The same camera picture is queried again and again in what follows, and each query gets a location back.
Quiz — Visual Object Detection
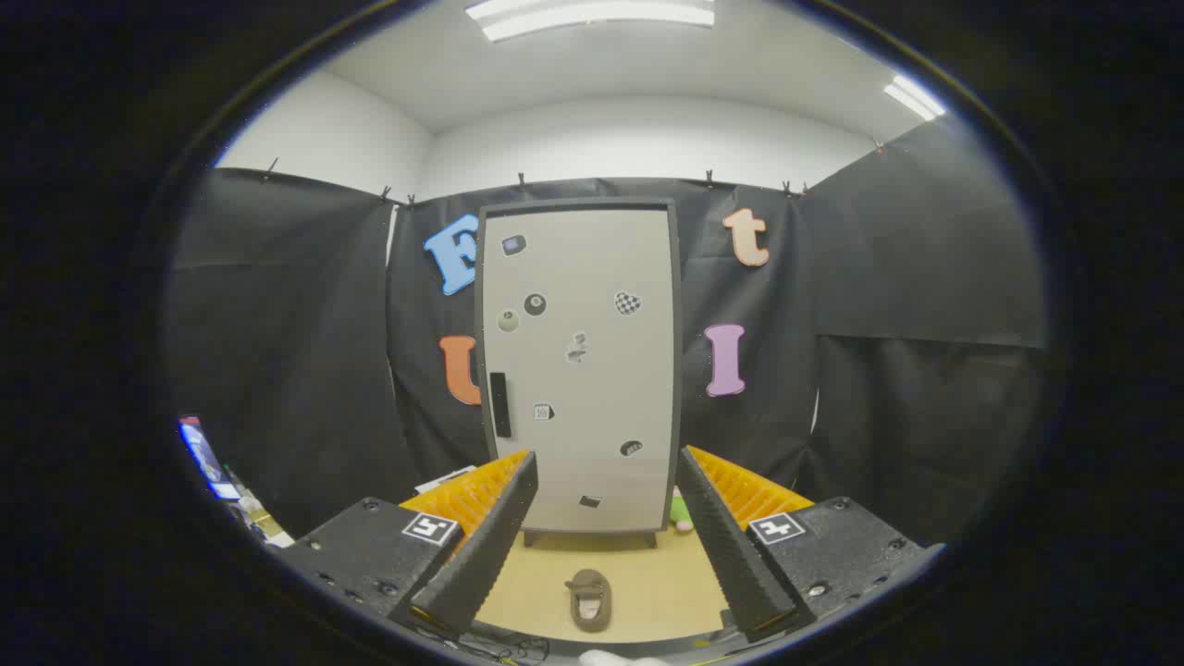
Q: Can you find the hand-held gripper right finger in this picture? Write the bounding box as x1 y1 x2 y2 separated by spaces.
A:
675 445 946 644

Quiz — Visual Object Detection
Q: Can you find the small ceiling light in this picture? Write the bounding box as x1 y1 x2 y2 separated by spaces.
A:
883 74 947 121

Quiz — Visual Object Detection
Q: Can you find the colourful items pile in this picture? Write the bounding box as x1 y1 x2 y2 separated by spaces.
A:
179 416 295 549

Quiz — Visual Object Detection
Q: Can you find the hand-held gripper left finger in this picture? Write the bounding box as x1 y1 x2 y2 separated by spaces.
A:
277 450 539 639

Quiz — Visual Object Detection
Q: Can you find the brown fuzzy slipper shoe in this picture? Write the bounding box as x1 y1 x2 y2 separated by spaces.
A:
564 568 613 634

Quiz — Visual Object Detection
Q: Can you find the black backdrop cloth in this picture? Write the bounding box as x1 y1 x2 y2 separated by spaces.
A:
166 120 1046 547

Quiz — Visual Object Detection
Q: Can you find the grey shoe cabinet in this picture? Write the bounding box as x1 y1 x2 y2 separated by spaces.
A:
474 196 685 549

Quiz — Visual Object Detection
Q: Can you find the long ceiling light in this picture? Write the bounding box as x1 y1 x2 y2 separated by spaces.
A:
465 0 716 43

